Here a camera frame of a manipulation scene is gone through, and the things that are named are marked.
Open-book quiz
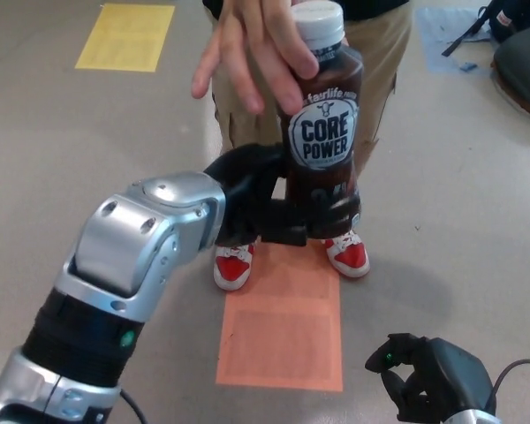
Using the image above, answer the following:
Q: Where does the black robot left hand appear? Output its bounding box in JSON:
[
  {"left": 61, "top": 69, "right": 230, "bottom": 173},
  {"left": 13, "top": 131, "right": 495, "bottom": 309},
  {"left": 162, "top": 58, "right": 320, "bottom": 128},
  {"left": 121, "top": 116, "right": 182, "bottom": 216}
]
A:
[{"left": 205, "top": 141, "right": 364, "bottom": 248}]

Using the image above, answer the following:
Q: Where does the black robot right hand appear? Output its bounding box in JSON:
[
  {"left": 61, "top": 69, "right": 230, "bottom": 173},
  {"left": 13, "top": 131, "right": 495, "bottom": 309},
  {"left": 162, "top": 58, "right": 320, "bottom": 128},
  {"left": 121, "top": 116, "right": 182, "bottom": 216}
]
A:
[{"left": 364, "top": 333, "right": 498, "bottom": 424}]

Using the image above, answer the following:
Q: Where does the person's right hand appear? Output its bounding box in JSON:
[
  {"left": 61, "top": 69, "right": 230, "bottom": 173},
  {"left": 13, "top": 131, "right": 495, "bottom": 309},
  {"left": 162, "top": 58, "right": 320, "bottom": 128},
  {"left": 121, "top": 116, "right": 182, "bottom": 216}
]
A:
[{"left": 191, "top": 0, "right": 320, "bottom": 117}]

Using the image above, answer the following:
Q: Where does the brown Core Power shake bottle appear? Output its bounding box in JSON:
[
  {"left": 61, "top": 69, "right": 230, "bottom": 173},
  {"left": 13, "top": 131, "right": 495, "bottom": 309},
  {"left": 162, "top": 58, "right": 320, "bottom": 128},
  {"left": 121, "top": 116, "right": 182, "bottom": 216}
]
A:
[{"left": 276, "top": 3, "right": 364, "bottom": 242}]

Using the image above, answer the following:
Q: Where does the red white sneaker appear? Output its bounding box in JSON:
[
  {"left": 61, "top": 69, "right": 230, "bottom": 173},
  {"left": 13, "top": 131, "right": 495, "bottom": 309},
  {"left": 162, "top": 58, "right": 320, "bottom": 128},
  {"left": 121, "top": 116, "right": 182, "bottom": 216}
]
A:
[
  {"left": 213, "top": 241, "right": 256, "bottom": 292},
  {"left": 324, "top": 229, "right": 371, "bottom": 278}
]

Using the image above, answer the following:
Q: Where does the black shirt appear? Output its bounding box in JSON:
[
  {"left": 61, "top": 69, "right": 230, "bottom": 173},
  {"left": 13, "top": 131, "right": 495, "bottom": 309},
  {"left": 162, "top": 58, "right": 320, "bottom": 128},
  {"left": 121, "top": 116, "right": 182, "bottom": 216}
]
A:
[{"left": 342, "top": 0, "right": 407, "bottom": 21}]

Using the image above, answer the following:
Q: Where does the yellow paper sheet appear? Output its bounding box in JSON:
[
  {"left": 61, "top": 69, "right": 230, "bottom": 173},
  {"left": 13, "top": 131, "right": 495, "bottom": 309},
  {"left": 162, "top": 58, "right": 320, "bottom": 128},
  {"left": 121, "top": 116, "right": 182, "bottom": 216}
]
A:
[{"left": 73, "top": 3, "right": 177, "bottom": 72}]

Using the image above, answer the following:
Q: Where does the orange paper sheet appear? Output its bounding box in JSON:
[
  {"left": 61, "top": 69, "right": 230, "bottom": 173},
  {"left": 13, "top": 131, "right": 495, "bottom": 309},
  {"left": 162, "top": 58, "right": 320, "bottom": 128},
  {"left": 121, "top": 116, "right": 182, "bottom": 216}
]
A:
[{"left": 215, "top": 241, "right": 344, "bottom": 392}]

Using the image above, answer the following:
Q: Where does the blue paper sheet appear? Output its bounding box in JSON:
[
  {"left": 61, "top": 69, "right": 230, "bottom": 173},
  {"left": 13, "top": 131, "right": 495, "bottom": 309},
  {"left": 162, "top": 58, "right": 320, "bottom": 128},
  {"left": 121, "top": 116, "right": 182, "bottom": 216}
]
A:
[{"left": 414, "top": 6, "right": 498, "bottom": 76}]

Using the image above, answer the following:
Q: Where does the black backpack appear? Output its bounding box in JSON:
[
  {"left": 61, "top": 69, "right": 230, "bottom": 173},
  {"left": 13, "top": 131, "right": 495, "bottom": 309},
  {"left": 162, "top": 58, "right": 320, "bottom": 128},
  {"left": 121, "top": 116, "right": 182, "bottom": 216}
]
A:
[{"left": 441, "top": 0, "right": 530, "bottom": 57}]

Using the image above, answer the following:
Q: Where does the grey chair seat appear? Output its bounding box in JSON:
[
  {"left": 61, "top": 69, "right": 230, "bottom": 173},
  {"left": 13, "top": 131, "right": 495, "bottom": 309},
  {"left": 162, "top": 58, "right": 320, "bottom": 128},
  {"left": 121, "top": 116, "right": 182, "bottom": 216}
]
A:
[{"left": 489, "top": 24, "right": 530, "bottom": 118}]

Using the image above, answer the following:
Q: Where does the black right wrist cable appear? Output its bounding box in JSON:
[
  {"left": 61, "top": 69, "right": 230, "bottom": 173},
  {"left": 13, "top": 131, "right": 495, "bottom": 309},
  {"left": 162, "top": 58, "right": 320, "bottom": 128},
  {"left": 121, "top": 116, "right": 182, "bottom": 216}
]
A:
[{"left": 492, "top": 360, "right": 530, "bottom": 416}]

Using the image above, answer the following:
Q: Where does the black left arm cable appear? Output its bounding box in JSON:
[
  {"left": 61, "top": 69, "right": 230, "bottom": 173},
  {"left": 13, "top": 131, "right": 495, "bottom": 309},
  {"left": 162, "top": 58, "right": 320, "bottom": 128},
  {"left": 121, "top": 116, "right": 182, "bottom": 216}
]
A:
[{"left": 118, "top": 390, "right": 147, "bottom": 424}]

